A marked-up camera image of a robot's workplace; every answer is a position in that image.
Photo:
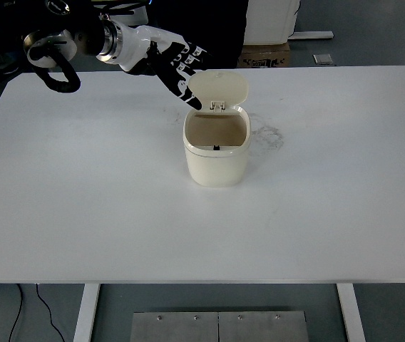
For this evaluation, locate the grey metal plate with screws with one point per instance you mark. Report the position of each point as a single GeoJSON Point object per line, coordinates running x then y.
{"type": "Point", "coordinates": [263, 329]}
{"type": "Point", "coordinates": [174, 329]}

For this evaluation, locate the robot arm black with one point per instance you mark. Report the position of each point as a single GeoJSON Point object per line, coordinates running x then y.
{"type": "Point", "coordinates": [85, 35]}

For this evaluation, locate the brown cardboard box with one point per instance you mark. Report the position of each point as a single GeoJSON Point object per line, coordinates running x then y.
{"type": "Point", "coordinates": [265, 55]}

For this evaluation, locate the white plastic appliance housing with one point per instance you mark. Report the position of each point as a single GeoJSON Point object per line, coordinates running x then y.
{"type": "Point", "coordinates": [270, 21]}

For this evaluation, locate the white table foot bar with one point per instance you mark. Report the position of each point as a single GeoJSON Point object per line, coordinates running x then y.
{"type": "Point", "coordinates": [313, 35]}

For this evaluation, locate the cream plastic trash bin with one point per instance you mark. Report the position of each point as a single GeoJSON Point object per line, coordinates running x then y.
{"type": "Point", "coordinates": [216, 167]}

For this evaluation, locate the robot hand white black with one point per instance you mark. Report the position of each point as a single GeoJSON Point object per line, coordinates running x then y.
{"type": "Point", "coordinates": [142, 42]}

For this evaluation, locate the grey floor socket plate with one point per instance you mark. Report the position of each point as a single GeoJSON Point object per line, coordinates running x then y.
{"type": "Point", "coordinates": [322, 58]}

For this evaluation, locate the white table leg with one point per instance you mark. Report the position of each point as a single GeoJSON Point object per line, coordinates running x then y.
{"type": "Point", "coordinates": [350, 313]}
{"type": "Point", "coordinates": [86, 313]}

